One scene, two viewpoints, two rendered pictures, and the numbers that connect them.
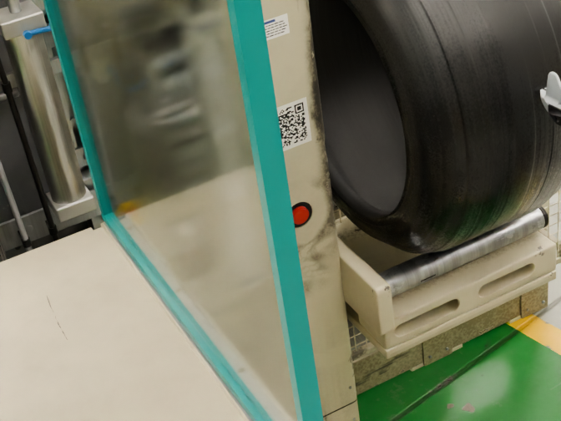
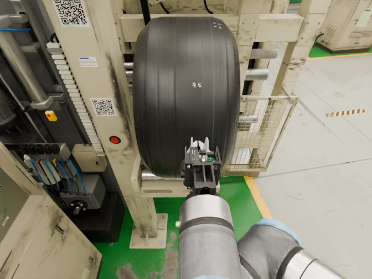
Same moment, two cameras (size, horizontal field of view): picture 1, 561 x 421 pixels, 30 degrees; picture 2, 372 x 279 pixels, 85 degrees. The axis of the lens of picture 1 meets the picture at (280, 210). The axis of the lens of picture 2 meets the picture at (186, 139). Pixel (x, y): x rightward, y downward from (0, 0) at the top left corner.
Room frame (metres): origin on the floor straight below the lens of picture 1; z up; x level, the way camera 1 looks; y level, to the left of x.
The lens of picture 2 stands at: (0.94, -0.52, 1.63)
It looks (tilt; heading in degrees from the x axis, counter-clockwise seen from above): 44 degrees down; 23
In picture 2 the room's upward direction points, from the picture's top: straight up
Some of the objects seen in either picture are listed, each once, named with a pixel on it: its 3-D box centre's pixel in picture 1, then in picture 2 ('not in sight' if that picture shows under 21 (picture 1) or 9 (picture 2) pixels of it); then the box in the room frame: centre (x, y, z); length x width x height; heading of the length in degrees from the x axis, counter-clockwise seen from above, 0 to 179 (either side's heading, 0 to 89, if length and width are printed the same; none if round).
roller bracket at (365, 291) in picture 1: (325, 252); (143, 151); (1.47, -0.07, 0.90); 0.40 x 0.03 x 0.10; 23
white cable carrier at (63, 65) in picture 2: not in sight; (85, 108); (1.36, 0.06, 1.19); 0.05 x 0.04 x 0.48; 23
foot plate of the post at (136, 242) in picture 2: not in sight; (149, 229); (1.42, 0.00, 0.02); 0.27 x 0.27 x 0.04; 23
